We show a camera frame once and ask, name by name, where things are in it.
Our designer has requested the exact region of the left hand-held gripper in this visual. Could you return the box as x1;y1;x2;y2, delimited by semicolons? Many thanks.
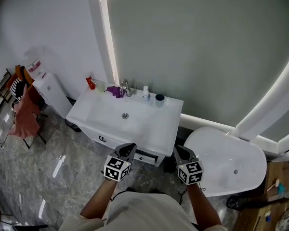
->
103;142;138;182

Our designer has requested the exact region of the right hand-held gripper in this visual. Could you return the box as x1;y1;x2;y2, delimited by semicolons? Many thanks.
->
173;145;205;186

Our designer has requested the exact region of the small white soap bottle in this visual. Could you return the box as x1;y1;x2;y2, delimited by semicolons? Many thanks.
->
142;85;151;102

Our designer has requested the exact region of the dark blue cup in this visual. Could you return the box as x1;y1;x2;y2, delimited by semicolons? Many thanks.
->
155;93;165;108

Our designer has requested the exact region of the red bottle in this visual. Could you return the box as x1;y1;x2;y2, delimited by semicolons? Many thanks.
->
84;71;97;90

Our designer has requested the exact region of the person's left forearm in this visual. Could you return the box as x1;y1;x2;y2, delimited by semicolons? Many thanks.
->
79;179;118;223

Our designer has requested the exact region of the person's right forearm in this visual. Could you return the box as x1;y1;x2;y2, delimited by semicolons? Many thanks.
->
186;183;223;227

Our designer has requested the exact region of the black slipper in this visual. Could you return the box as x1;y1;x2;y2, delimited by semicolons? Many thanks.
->
163;157;178;175

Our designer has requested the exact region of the white vanity drawer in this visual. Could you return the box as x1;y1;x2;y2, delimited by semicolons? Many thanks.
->
133;149;159;166

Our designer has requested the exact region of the white vanity sink cabinet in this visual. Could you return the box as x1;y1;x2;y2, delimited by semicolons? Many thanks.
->
66;84;184;168

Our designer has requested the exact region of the white bathtub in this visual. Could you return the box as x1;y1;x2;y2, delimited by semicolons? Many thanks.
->
183;126;268;198

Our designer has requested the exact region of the purple cloth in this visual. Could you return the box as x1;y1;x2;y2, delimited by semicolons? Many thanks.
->
106;86;126;99

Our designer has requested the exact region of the chrome faucet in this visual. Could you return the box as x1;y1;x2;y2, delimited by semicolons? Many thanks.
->
120;78;138;98

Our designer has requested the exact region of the person's white shirt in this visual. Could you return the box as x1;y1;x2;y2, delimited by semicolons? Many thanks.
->
59;192;229;231

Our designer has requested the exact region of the black round item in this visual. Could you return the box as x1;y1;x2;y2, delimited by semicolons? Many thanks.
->
226;193;244;211

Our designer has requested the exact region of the white water dispenser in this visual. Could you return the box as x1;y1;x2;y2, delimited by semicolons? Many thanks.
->
32;72;73;119

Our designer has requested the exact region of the wooden spoon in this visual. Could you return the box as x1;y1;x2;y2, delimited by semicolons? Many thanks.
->
266;179;280;193

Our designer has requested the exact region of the large brown cardboard box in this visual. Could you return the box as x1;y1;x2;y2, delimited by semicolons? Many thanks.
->
239;200;289;231

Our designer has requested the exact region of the pink cloth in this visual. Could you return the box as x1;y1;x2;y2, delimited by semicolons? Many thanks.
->
7;83;41;139

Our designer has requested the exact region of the black white striped cloth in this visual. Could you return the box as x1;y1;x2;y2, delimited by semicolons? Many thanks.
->
9;79;27;102

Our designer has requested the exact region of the clear water jug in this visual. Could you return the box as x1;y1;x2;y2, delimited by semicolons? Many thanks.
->
23;45;48;79

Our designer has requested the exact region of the orange chair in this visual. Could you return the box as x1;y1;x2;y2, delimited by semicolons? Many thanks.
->
14;64;35;87

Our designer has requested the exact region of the black cable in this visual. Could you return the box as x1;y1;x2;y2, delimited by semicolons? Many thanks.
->
109;190;126;202

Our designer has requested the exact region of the black wire trash bin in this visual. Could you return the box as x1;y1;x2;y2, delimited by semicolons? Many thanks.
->
65;117;82;133

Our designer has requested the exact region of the metal frame shelf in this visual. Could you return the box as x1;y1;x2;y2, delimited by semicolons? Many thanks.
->
0;68;13;103

